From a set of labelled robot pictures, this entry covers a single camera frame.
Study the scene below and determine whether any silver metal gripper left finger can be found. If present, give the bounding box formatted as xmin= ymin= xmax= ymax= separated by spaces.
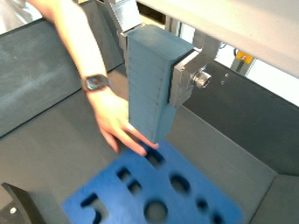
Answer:
xmin=107 ymin=0 xmax=143 ymax=56

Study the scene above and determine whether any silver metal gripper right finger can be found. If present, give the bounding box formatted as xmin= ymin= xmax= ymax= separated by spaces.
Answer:
xmin=170 ymin=31 xmax=221 ymax=109

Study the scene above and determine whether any blue rectangular foam block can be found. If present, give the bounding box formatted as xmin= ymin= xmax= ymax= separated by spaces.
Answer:
xmin=127 ymin=24 xmax=193 ymax=144

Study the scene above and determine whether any blue foam shape board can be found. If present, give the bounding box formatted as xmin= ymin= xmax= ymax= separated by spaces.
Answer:
xmin=62 ymin=141 xmax=245 ymax=224

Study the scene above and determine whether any bare human forearm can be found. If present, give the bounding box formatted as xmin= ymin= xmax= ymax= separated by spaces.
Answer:
xmin=29 ymin=0 xmax=107 ymax=78

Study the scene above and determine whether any bare human hand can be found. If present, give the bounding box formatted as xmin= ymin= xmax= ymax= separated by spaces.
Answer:
xmin=87 ymin=87 xmax=159 ymax=156

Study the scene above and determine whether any dark wristwatch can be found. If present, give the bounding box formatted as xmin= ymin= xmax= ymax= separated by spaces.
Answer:
xmin=82 ymin=74 xmax=111 ymax=92

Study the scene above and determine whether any white overhead beam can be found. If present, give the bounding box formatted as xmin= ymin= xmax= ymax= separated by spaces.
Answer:
xmin=137 ymin=0 xmax=299 ymax=78

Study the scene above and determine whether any yellow tag on post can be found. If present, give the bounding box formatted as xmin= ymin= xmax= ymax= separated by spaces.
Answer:
xmin=230 ymin=50 xmax=256 ymax=74

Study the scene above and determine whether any black curved bracket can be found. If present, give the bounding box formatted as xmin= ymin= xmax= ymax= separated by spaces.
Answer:
xmin=0 ymin=182 xmax=47 ymax=224

